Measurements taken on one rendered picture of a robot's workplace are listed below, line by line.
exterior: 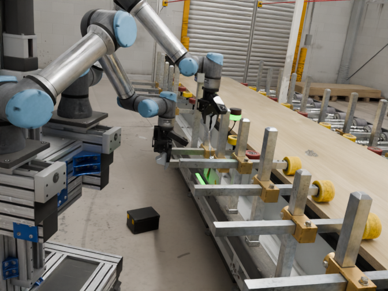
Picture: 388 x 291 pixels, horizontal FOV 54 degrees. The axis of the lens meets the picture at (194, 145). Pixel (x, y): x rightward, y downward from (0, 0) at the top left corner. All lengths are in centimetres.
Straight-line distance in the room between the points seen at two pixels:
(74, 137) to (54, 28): 753
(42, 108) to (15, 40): 41
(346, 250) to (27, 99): 91
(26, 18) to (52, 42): 769
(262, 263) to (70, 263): 113
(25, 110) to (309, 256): 111
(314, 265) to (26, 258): 117
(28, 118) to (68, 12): 806
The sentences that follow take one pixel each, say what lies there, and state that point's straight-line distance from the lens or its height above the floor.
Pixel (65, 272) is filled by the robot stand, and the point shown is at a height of 21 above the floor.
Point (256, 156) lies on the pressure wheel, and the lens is 185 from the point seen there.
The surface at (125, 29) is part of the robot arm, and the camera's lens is 135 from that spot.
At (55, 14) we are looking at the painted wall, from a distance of 918.
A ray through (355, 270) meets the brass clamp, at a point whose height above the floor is 97.
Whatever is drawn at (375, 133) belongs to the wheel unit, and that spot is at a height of 95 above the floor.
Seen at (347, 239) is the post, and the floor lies 105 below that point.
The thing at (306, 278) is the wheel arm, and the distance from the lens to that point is 95.
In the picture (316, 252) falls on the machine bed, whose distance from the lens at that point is 151.
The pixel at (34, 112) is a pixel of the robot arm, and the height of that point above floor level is 120.
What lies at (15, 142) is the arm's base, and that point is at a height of 107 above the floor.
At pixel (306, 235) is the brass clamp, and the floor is 95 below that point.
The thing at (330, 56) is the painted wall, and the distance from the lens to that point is 1171.
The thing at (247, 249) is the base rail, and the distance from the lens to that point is 149.
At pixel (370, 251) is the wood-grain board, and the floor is 90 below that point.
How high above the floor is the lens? 149
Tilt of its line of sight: 18 degrees down
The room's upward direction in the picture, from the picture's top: 6 degrees clockwise
